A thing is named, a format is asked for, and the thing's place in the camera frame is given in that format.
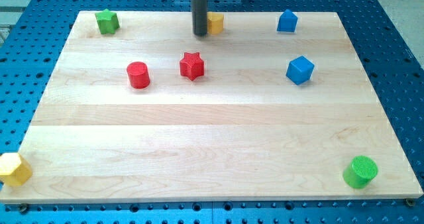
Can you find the red star block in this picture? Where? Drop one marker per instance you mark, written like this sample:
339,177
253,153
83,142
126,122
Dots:
192,65

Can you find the wooden board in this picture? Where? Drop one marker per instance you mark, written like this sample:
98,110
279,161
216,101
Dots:
242,131

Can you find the red cylinder block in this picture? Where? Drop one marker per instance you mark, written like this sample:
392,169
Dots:
138,75

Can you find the yellow block behind rod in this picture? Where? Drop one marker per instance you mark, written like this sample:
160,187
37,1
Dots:
215,22

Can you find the blue cube block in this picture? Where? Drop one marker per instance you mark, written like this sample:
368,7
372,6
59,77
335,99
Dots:
300,70

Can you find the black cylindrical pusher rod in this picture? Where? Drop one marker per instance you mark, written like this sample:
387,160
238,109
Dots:
199,17

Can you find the blue pentagon block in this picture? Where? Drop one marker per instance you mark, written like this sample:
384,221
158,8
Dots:
287,21

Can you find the green star block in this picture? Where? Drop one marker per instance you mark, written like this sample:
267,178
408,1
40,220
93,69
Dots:
107,21

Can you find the green cylinder block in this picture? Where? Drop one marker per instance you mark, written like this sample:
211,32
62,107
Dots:
360,172

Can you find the yellow hexagon block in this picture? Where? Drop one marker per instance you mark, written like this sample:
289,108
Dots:
15,170

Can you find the left board clamp screw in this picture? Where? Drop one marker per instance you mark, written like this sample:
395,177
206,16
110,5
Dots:
23,208

